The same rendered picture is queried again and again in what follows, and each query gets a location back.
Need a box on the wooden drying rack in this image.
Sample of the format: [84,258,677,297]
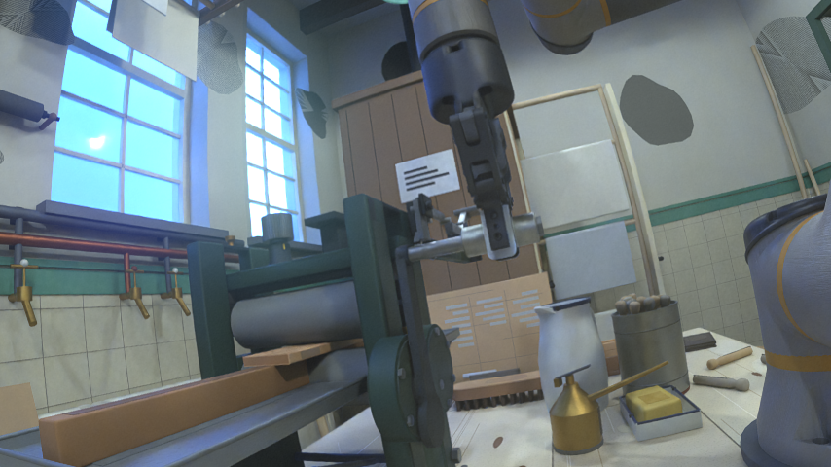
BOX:
[503,81,668,302]

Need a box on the grey tin of pegs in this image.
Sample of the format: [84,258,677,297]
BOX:
[610,292,692,396]

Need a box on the grey latch lever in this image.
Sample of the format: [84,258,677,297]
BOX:
[407,193,482,245]

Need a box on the patterned grey hanging cloth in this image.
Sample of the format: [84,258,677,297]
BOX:
[197,18,246,96]
[755,15,831,116]
[296,88,329,140]
[0,0,77,46]

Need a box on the copper red pipe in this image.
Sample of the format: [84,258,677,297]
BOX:
[0,231,242,264]

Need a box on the white enamel jug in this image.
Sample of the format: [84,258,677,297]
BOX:
[534,296,610,412]

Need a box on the long orange wooden block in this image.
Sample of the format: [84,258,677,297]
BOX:
[38,362,313,467]

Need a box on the dark roller with red handle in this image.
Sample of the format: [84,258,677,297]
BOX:
[0,88,61,131]

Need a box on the grey wringer roll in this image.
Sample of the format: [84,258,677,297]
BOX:
[230,279,369,352]
[323,347,373,385]

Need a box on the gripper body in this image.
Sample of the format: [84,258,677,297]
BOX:
[409,11,516,126]

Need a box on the yellow soap bar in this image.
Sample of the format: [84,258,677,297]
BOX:
[624,383,685,424]

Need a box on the green wringer frame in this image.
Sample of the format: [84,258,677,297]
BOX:
[187,193,485,467]

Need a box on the white cloth on rack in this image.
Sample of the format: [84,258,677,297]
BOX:
[520,138,632,233]
[543,221,638,302]

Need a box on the brass tap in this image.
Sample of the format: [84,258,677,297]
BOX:
[160,265,194,318]
[7,257,41,328]
[118,252,153,321]

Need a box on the brass oil can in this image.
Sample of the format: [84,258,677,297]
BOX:
[549,359,670,456]

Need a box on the tan cardboard box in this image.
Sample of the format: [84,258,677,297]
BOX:
[0,381,40,437]

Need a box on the large paned window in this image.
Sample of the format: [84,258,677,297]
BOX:
[50,0,194,226]

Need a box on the grey crank with steel handle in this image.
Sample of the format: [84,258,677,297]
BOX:
[394,212,545,420]

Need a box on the white paper notice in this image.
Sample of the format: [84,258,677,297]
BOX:
[393,148,463,205]

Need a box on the light wooden test slat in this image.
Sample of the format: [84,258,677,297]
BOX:
[241,337,367,369]

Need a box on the wooden scrubbing brush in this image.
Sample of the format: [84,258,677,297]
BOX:
[452,368,546,413]

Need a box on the grey peg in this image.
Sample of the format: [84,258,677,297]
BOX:
[691,373,752,393]

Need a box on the grey pressure screw knob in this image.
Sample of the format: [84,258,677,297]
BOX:
[261,212,296,262]

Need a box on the light wooden drawer chest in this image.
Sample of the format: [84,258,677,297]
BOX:
[425,271,555,381]

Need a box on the light wooden peg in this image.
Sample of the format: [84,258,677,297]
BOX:
[705,344,755,372]

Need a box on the dark grey window shelf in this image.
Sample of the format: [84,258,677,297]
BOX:
[36,199,231,243]

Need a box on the dark flat block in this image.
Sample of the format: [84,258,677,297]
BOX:
[682,330,718,354]

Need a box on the dark yoke block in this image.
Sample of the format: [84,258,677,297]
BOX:
[304,210,349,252]

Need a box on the brown wooden cupboard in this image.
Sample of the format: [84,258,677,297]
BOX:
[331,69,544,298]

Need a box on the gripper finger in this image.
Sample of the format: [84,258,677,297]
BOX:
[449,106,521,262]

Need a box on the grey metal tray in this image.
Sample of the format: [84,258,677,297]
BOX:
[0,373,373,467]

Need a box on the long wooden pole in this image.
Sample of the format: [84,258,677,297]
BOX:
[750,44,811,199]

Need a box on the dark grey pipe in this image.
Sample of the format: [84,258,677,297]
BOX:
[0,204,190,294]

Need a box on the white hanging sheet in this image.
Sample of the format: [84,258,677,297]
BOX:
[106,0,199,82]

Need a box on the white soap dish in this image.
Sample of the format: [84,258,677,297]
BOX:
[618,383,705,444]

